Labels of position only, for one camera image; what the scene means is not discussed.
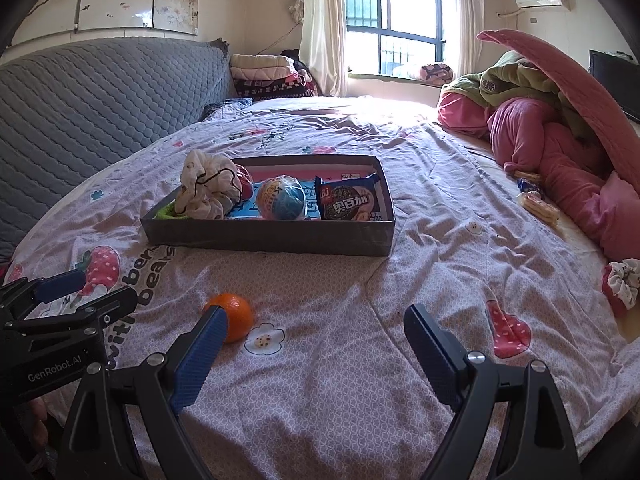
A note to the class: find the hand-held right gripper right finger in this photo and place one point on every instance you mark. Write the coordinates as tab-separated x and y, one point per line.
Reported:
435	360

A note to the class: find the dark blue cookie packet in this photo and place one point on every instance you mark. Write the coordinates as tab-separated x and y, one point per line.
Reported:
350	200

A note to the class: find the black television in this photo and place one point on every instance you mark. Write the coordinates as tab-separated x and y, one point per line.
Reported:
617	82

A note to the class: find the person's left hand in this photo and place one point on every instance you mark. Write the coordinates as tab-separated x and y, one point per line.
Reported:
39	425

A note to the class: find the cream window curtain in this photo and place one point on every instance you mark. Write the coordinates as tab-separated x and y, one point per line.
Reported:
322	25
467	15

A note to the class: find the orange tangerine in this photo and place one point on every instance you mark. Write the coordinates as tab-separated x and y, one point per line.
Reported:
237	315

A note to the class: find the red white plastic ball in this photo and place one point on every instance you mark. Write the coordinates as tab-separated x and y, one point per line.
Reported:
246	180

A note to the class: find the dark patterned cloth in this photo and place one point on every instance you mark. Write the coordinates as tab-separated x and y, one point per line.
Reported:
225	107

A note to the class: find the barred window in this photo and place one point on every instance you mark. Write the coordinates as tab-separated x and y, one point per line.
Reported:
400	15

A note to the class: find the stack of folded blankets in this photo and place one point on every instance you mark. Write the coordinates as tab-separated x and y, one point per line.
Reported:
270	77

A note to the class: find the grey shallow cardboard box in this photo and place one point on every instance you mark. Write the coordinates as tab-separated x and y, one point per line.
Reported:
280	237

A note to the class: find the grey quilted headboard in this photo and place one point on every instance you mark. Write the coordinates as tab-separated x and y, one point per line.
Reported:
90	105

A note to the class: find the small blue snack packet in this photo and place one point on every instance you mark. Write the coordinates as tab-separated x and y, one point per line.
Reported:
530	186

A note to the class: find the folded patterned cloth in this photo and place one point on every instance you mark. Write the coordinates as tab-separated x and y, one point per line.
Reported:
436	73

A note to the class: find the floral wall panel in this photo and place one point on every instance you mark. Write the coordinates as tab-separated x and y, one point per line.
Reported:
115	0

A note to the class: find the pink quilt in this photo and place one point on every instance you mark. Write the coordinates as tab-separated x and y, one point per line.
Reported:
565	170

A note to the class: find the yellow bread packet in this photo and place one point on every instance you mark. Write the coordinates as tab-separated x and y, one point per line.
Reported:
540	208

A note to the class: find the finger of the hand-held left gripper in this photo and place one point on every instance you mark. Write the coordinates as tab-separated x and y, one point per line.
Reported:
60	285
105	307

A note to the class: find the green blanket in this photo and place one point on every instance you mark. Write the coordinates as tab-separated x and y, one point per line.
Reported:
505	82

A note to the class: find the white pink scrunchie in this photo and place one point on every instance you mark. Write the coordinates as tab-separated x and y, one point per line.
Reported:
622	287

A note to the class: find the printed pink bed sheet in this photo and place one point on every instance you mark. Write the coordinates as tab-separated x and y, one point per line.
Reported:
350	300

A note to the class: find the small yellow snack packet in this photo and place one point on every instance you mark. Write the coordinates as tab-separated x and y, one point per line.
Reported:
529	176

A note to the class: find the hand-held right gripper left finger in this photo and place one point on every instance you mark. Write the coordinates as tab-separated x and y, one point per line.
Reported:
200	360

